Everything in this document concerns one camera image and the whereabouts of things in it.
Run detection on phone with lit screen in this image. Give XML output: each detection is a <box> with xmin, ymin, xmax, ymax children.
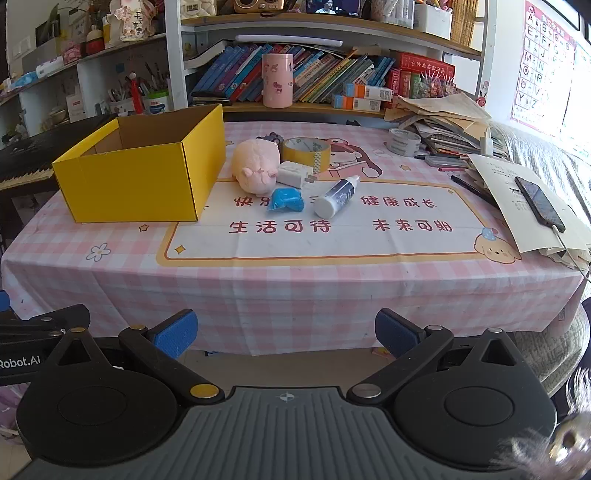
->
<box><xmin>307</xmin><ymin>0</ymin><xmax>361</xmax><ymax>17</ymax></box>

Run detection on red and white jar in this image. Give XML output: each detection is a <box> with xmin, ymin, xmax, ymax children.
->
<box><xmin>81</xmin><ymin>25</ymin><xmax>106</xmax><ymax>58</ymax></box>

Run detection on alphabet wall poster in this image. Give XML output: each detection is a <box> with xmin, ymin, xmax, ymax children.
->
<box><xmin>510</xmin><ymin>0</ymin><xmax>578</xmax><ymax>139</ymax></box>

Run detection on pile of papers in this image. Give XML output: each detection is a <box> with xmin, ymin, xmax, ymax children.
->
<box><xmin>385</xmin><ymin>91</ymin><xmax>509</xmax><ymax>158</ymax></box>

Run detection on white storage box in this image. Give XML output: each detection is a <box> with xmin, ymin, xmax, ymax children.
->
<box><xmin>413</xmin><ymin>4</ymin><xmax>453</xmax><ymax>40</ymax></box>

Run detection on blue packet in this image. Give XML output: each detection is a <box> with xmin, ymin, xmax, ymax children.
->
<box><xmin>265</xmin><ymin>186</ymin><xmax>305</xmax><ymax>214</ymax></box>

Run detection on yellow cardboard box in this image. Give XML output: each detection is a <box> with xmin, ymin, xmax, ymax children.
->
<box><xmin>52</xmin><ymin>104</ymin><xmax>227</xmax><ymax>223</ymax></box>

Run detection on white bottle dark label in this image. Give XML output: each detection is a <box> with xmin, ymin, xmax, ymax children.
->
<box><xmin>314</xmin><ymin>175</ymin><xmax>362</xmax><ymax>219</ymax></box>

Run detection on grey fuzzy charm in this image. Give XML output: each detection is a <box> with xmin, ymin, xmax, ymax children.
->
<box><xmin>496</xmin><ymin>411</ymin><xmax>591</xmax><ymax>478</ymax></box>

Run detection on row of books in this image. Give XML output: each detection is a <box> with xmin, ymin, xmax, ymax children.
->
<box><xmin>191</xmin><ymin>44</ymin><xmax>398</xmax><ymax>104</ymax></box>

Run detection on red book box set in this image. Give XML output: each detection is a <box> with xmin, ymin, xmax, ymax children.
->
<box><xmin>387</xmin><ymin>52</ymin><xmax>455</xmax><ymax>100</ymax></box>

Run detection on white sponge block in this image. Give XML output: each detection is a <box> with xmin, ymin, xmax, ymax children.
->
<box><xmin>276</xmin><ymin>160</ymin><xmax>319</xmax><ymax>189</ymax></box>

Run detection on white paper envelope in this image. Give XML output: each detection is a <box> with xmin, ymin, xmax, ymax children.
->
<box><xmin>468</xmin><ymin>154</ymin><xmax>591</xmax><ymax>254</ymax></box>

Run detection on grey pen case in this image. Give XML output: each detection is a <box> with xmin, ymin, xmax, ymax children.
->
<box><xmin>425</xmin><ymin>155</ymin><xmax>469</xmax><ymax>168</ymax></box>

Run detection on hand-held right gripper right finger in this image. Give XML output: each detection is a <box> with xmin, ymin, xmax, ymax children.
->
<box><xmin>346</xmin><ymin>308</ymin><xmax>533</xmax><ymax>407</ymax></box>

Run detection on red tassel ornament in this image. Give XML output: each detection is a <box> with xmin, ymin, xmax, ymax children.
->
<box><xmin>129</xmin><ymin>71</ymin><xmax>145</xmax><ymax>114</ymax></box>

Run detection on white bookshelf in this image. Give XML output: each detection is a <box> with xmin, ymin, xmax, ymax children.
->
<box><xmin>0</xmin><ymin>0</ymin><xmax>499</xmax><ymax>121</ymax></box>

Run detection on white charging cable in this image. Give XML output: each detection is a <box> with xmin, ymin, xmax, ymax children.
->
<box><xmin>551</xmin><ymin>226</ymin><xmax>591</xmax><ymax>278</ymax></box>

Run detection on pink plush pig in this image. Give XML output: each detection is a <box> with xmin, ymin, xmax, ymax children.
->
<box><xmin>231</xmin><ymin>140</ymin><xmax>282</xmax><ymax>195</ymax></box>

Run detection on yellow tape roll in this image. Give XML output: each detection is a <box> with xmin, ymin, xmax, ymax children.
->
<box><xmin>281</xmin><ymin>137</ymin><xmax>331</xmax><ymax>175</ymax></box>

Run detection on white jar blue label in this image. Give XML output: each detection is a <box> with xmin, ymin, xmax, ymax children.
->
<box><xmin>143</xmin><ymin>92</ymin><xmax>171</xmax><ymax>114</ymax></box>

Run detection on black framed picture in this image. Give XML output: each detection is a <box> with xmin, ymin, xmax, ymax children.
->
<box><xmin>545</xmin><ymin>0</ymin><xmax>583</xmax><ymax>31</ymax></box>

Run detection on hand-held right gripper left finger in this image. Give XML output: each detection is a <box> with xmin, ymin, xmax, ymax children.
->
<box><xmin>44</xmin><ymin>308</ymin><xmax>226</xmax><ymax>408</ymax></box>

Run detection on grey clear tape roll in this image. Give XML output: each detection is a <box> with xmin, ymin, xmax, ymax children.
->
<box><xmin>385</xmin><ymin>128</ymin><xmax>422</xmax><ymax>156</ymax></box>

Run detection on tan retro radio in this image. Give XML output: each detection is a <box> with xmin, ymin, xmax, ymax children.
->
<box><xmin>233</xmin><ymin>0</ymin><xmax>278</xmax><ymax>14</ymax></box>

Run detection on black smartphone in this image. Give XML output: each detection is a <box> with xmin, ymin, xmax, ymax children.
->
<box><xmin>515</xmin><ymin>176</ymin><xmax>566</xmax><ymax>233</ymax></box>

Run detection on black electronic keyboard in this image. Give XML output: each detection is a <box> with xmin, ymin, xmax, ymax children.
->
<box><xmin>0</xmin><ymin>113</ymin><xmax>118</xmax><ymax>190</ymax></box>

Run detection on grey patterned blanket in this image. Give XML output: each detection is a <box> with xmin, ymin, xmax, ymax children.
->
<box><xmin>489</xmin><ymin>122</ymin><xmax>591</xmax><ymax>393</ymax></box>

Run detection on black pen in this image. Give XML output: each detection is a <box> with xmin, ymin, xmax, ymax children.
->
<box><xmin>450</xmin><ymin>174</ymin><xmax>497</xmax><ymax>206</ymax></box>

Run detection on white box red label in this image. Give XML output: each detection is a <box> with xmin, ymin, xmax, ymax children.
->
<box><xmin>66</xmin><ymin>85</ymin><xmax>88</xmax><ymax>121</ymax></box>

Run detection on white pen cup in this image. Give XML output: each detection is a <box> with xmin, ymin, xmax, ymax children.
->
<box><xmin>108</xmin><ymin>78</ymin><xmax>139</xmax><ymax>116</ymax></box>

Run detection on pink cylinder container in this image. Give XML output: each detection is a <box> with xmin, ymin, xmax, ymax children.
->
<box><xmin>262</xmin><ymin>52</ymin><xmax>295</xmax><ymax>108</ymax></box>

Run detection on pink doll ornament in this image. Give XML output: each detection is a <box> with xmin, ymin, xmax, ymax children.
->
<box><xmin>104</xmin><ymin>0</ymin><xmax>158</xmax><ymax>44</ymax></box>

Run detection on black notebook stack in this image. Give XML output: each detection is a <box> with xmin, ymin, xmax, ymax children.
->
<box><xmin>191</xmin><ymin>90</ymin><xmax>232</xmax><ymax>107</ymax></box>

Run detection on orange and white carton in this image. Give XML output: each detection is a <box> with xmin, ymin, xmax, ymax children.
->
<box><xmin>344</xmin><ymin>83</ymin><xmax>393</xmax><ymax>101</ymax></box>
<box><xmin>332</xmin><ymin>95</ymin><xmax>384</xmax><ymax>113</ymax></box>

